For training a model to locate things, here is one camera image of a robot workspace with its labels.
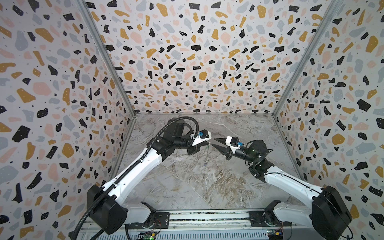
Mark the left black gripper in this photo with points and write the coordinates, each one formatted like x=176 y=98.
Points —
x=193 y=147

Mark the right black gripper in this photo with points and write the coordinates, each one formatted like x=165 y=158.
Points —
x=229 y=151

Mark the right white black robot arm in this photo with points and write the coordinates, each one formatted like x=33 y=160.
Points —
x=322 y=209

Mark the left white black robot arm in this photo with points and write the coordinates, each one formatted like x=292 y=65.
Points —
x=106 y=205

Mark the left electronics board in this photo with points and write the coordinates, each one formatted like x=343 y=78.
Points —
x=149 y=236

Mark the electronics board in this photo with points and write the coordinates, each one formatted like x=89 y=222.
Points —
x=275 y=234
x=149 y=236

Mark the right electronics board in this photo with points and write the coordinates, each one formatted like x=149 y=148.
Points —
x=275 y=234

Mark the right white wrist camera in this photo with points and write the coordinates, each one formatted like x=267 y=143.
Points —
x=234 y=143

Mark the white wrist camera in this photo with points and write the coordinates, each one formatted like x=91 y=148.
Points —
x=234 y=143
x=203 y=137

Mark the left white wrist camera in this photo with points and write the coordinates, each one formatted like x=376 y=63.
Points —
x=203 y=137

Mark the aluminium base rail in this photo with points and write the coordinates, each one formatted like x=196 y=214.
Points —
x=203 y=225

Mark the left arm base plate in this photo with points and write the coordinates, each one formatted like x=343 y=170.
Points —
x=158 y=220

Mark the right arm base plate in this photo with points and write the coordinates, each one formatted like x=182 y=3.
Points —
x=262 y=219

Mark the right aluminium corner post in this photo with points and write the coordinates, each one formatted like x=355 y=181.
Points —
x=329 y=14

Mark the aluminium corner post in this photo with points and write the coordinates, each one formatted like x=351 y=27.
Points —
x=329 y=14
x=86 y=15

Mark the left aluminium corner post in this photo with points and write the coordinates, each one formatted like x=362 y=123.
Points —
x=86 y=15

